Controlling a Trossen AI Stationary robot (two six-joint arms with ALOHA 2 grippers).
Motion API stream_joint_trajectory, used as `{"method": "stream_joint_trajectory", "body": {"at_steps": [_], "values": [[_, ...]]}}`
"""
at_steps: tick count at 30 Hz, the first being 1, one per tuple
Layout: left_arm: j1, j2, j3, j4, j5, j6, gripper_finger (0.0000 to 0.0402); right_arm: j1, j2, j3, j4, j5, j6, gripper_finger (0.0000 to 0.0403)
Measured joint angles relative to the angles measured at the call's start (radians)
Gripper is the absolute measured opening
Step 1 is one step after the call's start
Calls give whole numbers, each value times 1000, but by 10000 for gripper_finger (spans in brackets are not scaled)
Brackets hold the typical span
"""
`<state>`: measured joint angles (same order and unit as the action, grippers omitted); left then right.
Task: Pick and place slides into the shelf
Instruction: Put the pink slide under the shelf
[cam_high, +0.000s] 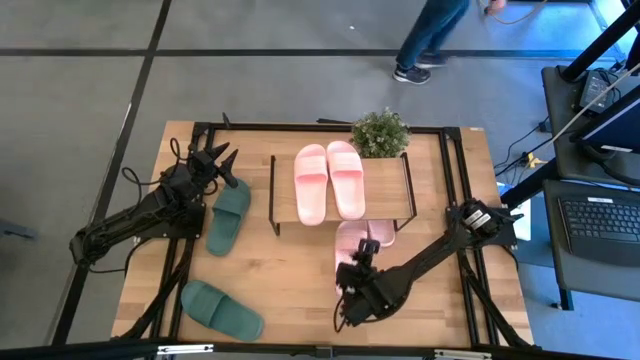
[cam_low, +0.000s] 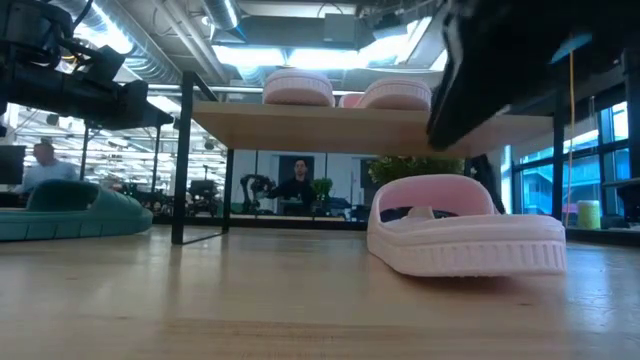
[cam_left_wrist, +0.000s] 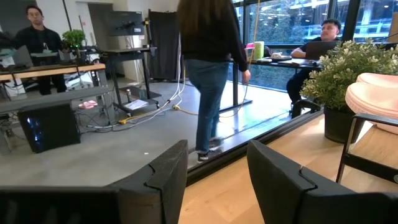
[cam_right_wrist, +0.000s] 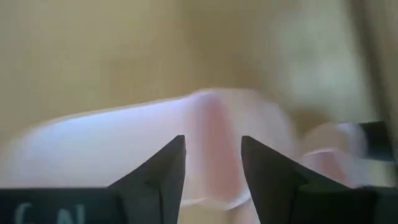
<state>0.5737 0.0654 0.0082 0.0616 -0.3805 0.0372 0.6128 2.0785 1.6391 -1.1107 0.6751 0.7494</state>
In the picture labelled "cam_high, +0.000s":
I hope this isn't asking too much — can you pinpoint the white box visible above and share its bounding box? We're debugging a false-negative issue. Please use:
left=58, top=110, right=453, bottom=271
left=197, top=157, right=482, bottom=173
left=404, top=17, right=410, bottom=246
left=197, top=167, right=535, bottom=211
left=513, top=211, right=533, bottom=243

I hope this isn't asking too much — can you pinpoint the black keyboard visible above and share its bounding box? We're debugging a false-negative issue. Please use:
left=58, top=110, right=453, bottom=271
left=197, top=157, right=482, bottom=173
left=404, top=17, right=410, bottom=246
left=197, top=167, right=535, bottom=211
left=558, top=195, right=640, bottom=269

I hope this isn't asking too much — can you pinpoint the wooden shelf with black frame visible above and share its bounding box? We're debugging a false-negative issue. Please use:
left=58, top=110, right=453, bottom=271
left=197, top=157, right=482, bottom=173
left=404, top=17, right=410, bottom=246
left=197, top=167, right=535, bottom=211
left=268, top=151, right=419, bottom=238

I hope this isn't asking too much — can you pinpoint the black aluminium table frame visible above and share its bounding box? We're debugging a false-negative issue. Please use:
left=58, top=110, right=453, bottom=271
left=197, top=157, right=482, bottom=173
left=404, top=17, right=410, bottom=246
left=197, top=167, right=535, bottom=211
left=112, top=112, right=536, bottom=351

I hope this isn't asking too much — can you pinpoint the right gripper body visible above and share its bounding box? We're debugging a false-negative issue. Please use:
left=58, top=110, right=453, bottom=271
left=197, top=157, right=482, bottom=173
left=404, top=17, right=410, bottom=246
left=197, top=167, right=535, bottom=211
left=335, top=254, right=386, bottom=302

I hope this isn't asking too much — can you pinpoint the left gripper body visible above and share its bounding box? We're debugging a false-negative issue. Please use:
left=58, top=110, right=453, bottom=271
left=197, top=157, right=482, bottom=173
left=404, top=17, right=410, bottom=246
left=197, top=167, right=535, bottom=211
left=188, top=143, right=241, bottom=190

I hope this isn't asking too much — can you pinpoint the black power adapter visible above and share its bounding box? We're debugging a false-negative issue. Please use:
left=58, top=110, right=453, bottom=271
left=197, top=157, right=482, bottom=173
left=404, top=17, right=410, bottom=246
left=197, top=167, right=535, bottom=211
left=579, top=69, right=616, bottom=114

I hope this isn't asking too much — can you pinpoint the black monitor screen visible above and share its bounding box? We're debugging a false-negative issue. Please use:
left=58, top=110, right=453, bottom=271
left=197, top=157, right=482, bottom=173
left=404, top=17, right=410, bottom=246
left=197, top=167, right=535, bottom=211
left=569, top=83, right=640, bottom=157

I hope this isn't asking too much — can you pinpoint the person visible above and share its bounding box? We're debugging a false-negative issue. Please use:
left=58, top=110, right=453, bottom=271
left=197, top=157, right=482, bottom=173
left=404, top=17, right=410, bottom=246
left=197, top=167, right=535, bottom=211
left=391, top=0, right=472, bottom=86

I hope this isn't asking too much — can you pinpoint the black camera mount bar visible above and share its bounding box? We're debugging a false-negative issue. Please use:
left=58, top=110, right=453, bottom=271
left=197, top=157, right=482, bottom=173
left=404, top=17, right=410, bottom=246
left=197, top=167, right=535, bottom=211
left=0, top=338, right=640, bottom=360

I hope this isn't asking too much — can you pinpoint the yellow hanging cable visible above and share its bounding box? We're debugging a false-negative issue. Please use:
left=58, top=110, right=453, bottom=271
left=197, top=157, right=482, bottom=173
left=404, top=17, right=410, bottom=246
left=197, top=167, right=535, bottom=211
left=487, top=0, right=549, bottom=27

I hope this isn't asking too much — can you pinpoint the potted green plant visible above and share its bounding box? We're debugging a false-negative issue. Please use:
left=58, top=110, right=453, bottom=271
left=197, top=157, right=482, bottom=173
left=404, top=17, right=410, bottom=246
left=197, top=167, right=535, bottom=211
left=349, top=106, right=413, bottom=161

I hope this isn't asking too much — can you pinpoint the black metal pole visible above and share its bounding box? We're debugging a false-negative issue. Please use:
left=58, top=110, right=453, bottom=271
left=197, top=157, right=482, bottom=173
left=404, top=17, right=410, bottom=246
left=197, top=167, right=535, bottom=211
left=559, top=0, right=640, bottom=84

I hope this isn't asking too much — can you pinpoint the dark grey side desk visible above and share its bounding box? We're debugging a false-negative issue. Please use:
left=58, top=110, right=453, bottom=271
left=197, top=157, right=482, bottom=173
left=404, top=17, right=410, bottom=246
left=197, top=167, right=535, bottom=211
left=541, top=64, right=640, bottom=304

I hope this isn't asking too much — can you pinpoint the pink rubber slide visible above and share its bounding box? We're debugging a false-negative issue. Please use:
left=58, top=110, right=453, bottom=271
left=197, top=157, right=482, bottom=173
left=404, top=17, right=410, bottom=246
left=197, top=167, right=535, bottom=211
left=293, top=143, right=330, bottom=227
left=333, top=219, right=372, bottom=296
left=368, top=219, right=398, bottom=250
left=325, top=140, right=367, bottom=222

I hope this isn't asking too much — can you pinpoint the green rubber slide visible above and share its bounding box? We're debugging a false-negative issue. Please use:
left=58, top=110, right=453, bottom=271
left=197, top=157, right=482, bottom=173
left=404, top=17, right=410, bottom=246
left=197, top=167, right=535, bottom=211
left=180, top=279, right=266, bottom=344
left=205, top=178, right=253, bottom=258

